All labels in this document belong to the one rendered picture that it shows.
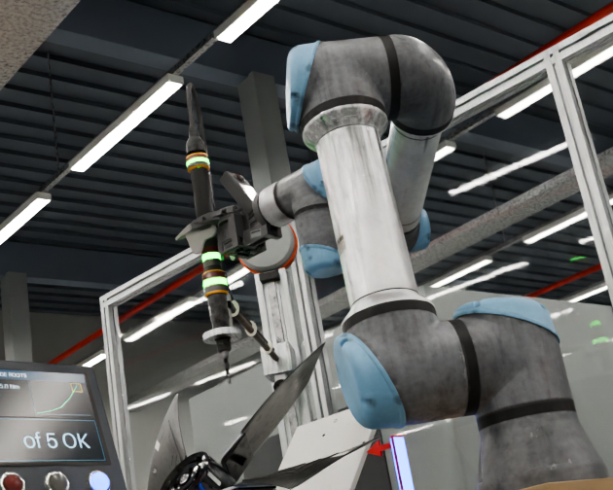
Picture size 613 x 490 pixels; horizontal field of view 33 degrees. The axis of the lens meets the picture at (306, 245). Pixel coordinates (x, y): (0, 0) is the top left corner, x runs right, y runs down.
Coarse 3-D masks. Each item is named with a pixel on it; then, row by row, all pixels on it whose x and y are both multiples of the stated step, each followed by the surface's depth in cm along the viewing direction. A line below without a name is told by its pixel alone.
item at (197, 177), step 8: (200, 168) 198; (192, 176) 198; (200, 176) 197; (192, 184) 198; (200, 184) 197; (208, 184) 198; (200, 192) 196; (208, 192) 197; (200, 200) 196; (208, 200) 196; (200, 208) 195; (208, 208) 195; (208, 240) 193; (216, 240) 194; (216, 264) 191
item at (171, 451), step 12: (168, 408) 216; (168, 420) 212; (168, 432) 209; (180, 432) 202; (168, 444) 207; (180, 444) 199; (156, 456) 214; (168, 456) 205; (180, 456) 198; (168, 468) 206; (156, 480) 212
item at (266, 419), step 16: (320, 352) 198; (304, 368) 194; (288, 384) 192; (304, 384) 204; (272, 400) 190; (288, 400) 199; (256, 416) 188; (272, 416) 196; (240, 432) 188; (256, 432) 192; (256, 448) 195
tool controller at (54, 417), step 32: (0, 384) 106; (32, 384) 109; (64, 384) 112; (96, 384) 115; (0, 416) 104; (32, 416) 106; (64, 416) 109; (96, 416) 112; (32, 448) 104; (64, 448) 107; (96, 448) 109; (32, 480) 102
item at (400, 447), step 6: (396, 438) 157; (402, 438) 158; (396, 444) 156; (402, 444) 157; (396, 450) 156; (402, 450) 157; (402, 456) 156; (402, 462) 156; (408, 462) 157; (402, 468) 155; (408, 468) 156; (402, 474) 155; (408, 474) 156; (402, 480) 154; (408, 480) 155; (408, 486) 155
